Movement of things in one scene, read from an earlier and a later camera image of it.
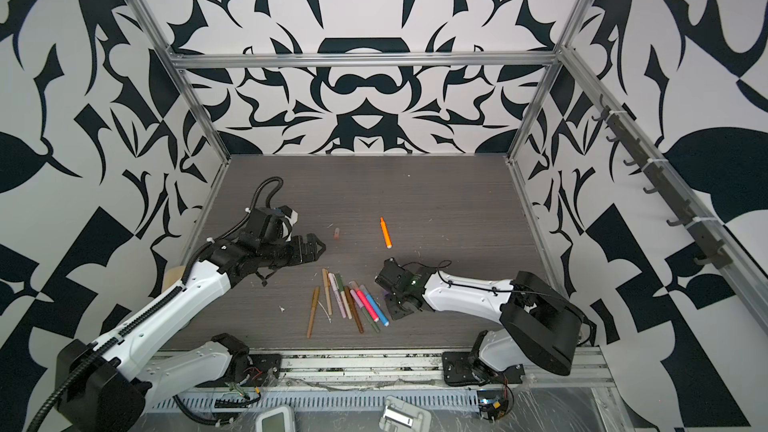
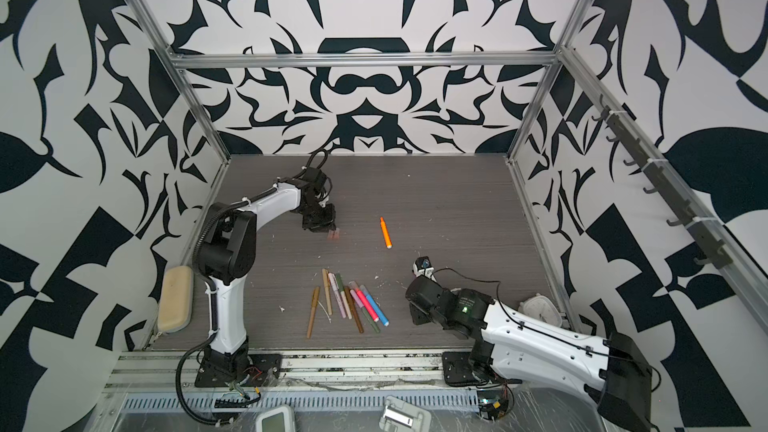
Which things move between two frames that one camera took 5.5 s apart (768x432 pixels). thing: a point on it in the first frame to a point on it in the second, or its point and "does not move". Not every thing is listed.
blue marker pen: x=374 y=305 does not move
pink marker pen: x=365 y=301 does not move
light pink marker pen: x=337 y=292 does not move
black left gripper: x=299 y=254 to x=330 y=224
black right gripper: x=394 y=312 to x=415 y=314
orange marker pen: x=386 y=234 does not move
